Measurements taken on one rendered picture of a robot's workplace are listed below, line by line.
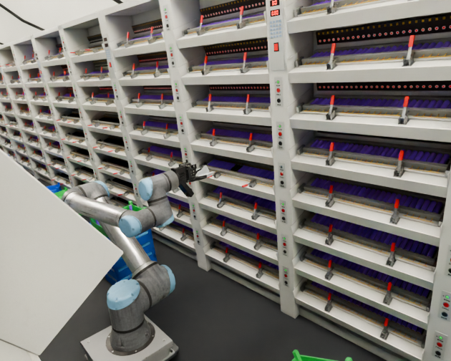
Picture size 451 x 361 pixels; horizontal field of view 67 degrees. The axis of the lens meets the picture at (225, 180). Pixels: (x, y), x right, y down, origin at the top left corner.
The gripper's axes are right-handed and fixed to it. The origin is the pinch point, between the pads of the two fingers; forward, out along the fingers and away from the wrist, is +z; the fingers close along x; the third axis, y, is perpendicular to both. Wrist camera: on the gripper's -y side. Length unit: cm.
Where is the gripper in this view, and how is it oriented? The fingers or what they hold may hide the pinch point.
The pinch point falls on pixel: (205, 172)
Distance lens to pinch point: 170.0
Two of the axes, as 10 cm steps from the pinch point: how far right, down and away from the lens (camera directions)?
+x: -7.1, -1.8, 6.8
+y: -0.7, -9.4, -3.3
